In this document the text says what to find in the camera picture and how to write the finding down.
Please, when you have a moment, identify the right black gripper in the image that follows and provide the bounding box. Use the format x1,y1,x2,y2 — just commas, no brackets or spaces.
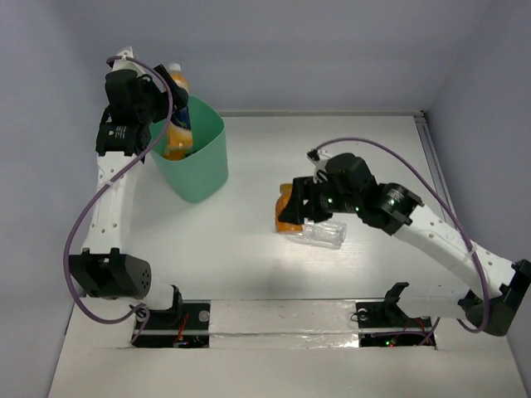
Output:
277,175,360,224

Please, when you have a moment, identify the small orange juice bottle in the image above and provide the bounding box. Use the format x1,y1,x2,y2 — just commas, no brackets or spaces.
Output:
275,182,306,235

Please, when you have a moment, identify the large clear water bottle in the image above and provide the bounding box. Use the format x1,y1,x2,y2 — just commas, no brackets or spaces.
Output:
287,221,347,249

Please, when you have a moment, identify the blue label yellow bottle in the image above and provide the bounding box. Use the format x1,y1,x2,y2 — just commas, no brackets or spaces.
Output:
163,63,193,161

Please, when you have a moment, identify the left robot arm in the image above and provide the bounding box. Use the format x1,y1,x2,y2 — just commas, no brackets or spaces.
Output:
63,57,188,328

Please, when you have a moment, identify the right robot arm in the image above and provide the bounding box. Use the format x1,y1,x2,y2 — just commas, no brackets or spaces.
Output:
276,149,530,337

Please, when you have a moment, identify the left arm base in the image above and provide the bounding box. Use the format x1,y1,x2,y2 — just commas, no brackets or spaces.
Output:
133,300,211,349

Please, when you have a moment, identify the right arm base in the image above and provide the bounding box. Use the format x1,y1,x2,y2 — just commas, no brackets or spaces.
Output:
350,282,436,348

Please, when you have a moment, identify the green plastic bin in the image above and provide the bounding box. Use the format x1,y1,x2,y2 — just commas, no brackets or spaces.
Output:
151,96,228,203

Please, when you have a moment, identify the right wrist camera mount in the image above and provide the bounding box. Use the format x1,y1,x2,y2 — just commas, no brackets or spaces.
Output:
306,148,332,183

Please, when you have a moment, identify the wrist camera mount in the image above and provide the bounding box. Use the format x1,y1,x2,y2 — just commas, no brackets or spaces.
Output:
306,148,332,183
106,46,139,75

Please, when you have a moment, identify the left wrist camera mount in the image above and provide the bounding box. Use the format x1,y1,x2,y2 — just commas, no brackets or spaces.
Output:
106,46,139,75

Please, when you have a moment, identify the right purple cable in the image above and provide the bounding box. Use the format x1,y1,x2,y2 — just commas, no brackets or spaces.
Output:
313,137,490,347

